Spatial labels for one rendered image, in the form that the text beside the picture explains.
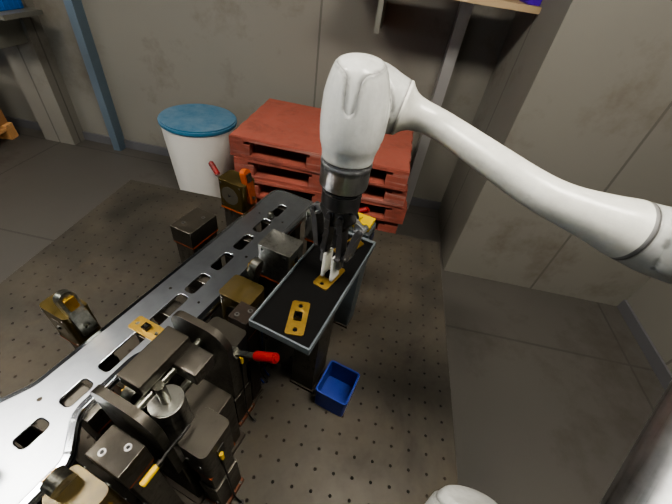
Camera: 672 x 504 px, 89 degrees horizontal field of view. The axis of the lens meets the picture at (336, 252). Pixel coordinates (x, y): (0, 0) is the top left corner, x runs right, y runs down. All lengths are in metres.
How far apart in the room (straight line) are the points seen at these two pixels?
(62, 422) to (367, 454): 0.72
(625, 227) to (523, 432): 1.66
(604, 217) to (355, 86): 0.41
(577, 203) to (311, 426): 0.86
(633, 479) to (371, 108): 0.53
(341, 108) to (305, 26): 2.38
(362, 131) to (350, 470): 0.86
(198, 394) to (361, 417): 0.50
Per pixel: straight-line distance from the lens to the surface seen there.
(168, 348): 0.67
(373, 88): 0.53
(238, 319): 0.79
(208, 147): 2.72
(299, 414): 1.11
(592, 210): 0.64
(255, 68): 3.08
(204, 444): 0.70
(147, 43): 3.46
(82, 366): 0.94
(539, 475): 2.15
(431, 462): 1.15
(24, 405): 0.94
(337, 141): 0.55
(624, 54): 2.22
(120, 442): 0.70
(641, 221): 0.67
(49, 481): 0.73
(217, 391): 0.86
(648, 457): 0.53
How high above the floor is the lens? 1.73
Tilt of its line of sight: 42 degrees down
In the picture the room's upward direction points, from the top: 9 degrees clockwise
